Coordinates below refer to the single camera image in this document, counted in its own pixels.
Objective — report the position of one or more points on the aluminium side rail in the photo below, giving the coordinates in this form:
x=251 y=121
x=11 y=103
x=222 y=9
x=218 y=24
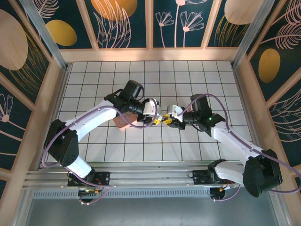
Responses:
x=241 y=89
x=61 y=89

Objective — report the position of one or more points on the wall panel yellow oval feather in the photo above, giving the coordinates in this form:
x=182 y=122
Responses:
x=70 y=23

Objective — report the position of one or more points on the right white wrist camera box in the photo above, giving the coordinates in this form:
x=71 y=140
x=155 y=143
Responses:
x=174 y=110

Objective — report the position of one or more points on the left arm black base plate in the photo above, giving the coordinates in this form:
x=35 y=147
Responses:
x=103 y=176

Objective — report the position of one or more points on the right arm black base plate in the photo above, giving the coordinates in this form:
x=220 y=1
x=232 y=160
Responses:
x=200 y=176

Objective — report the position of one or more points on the wall panel single white flower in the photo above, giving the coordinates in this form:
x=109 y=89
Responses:
x=11 y=131

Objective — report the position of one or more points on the wall panel pink leaf outlines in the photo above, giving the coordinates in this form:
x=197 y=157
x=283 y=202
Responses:
x=287 y=127

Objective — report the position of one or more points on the wall panel cream circle grass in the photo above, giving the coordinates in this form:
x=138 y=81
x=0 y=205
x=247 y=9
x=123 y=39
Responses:
x=218 y=35

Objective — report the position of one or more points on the wall panel white flower stems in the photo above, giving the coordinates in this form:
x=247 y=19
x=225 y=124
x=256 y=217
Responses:
x=174 y=35

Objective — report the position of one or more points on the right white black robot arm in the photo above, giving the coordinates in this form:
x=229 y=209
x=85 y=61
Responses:
x=235 y=141

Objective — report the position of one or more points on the wall panel orange circle leaves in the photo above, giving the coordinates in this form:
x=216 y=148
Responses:
x=122 y=28

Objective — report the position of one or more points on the wall panel large cream disc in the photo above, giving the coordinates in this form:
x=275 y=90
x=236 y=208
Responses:
x=23 y=70

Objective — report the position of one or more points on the grey metal panel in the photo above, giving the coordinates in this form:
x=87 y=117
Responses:
x=150 y=212

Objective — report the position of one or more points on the wall panel ochre oval fern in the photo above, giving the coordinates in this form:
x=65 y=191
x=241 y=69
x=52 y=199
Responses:
x=282 y=70

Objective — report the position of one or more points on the aluminium corner post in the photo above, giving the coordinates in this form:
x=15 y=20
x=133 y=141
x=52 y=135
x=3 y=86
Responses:
x=47 y=40
x=247 y=37

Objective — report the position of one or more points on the aluminium mounting rail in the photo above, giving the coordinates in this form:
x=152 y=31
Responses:
x=150 y=174

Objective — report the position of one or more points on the perforated metal strip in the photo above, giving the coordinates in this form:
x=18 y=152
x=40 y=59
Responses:
x=150 y=193

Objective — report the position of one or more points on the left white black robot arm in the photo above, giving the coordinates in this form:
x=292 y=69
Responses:
x=94 y=117

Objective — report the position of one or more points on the pink plastic tray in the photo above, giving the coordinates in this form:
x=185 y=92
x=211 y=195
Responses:
x=124 y=126

